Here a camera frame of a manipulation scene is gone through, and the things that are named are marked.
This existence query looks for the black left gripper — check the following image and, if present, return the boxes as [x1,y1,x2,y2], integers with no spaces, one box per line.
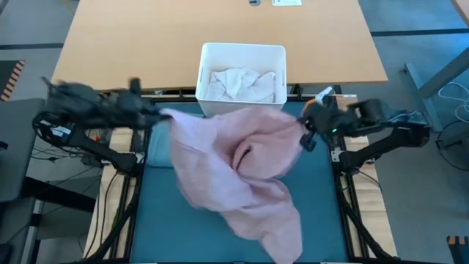
[122,77,172,129]

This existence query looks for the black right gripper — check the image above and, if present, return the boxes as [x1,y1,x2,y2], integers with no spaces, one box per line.
[298,97,352,144]

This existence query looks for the light blue denim jeans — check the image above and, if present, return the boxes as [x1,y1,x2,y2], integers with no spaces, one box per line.
[146,120,177,169]

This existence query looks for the pink garment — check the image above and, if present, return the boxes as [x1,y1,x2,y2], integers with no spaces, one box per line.
[160,105,307,264]

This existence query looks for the white perforated laundry bin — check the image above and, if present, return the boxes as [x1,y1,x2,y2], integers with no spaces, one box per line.
[194,42,287,118]

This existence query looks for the orange spray bottle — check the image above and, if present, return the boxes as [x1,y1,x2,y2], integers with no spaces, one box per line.
[302,86,335,113]

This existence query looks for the white garment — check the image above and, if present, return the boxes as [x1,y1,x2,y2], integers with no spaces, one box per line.
[204,67,276,103]

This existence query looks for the tan wooden desk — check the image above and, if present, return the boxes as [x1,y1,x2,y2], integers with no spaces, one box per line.
[47,0,388,95]

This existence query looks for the black support strut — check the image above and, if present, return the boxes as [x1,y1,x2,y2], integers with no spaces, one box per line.
[339,172,399,262]
[86,172,144,262]

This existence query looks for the grey desk leg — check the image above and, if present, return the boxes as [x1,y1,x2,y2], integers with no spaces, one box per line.
[404,47,469,133]

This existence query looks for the hazard striped floor mat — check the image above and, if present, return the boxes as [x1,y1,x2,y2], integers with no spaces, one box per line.
[0,59,26,103]

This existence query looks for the hazard striped black object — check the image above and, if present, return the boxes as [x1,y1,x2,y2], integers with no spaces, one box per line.
[446,235,469,264]

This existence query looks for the black cable bundle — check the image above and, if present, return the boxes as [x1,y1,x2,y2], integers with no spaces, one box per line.
[31,144,96,164]

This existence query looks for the white floor cable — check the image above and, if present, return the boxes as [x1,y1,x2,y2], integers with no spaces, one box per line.
[437,81,469,124]

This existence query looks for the black floor cable loop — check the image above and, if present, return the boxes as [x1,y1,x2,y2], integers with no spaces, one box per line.
[435,120,469,177]

